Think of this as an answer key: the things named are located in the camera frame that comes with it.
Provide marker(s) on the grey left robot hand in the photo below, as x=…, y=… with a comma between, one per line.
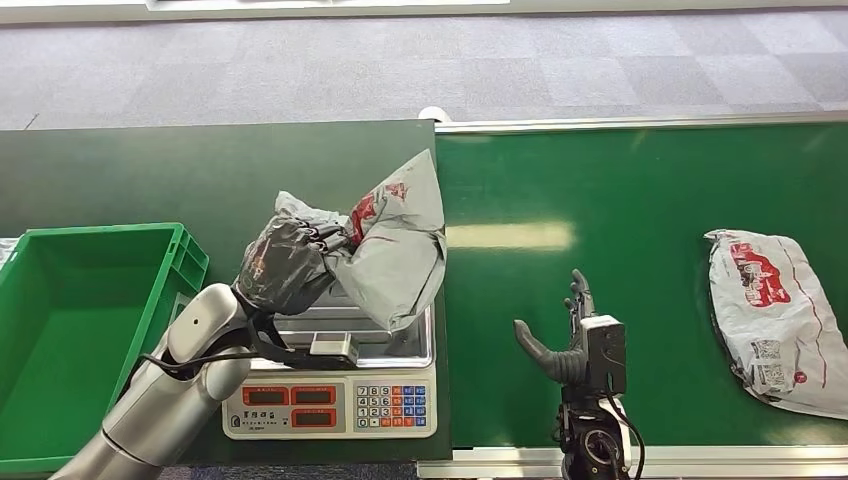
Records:
x=285, y=272

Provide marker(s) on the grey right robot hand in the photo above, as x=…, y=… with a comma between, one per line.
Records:
x=563, y=368

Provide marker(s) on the grey courier package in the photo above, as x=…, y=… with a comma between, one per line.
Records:
x=404, y=265
x=775, y=331

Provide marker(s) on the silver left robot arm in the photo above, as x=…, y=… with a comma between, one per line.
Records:
x=166, y=411

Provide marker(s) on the green conveyor belt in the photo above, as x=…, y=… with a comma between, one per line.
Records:
x=596, y=185

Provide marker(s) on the grey flat courier package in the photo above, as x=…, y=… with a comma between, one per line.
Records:
x=775, y=331

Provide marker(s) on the white conveyor roller end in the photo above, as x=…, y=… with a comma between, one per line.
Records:
x=435, y=114

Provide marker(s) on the digital weighing scale steel pan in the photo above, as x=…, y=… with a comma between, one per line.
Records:
x=331, y=411

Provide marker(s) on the green plastic crate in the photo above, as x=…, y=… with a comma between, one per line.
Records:
x=66, y=331

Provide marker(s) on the white plastic bag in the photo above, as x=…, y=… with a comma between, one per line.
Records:
x=5, y=250

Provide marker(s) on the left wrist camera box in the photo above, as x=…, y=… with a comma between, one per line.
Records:
x=333, y=346

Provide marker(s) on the aluminium conveyor side rail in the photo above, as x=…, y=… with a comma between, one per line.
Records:
x=629, y=123
x=490, y=462

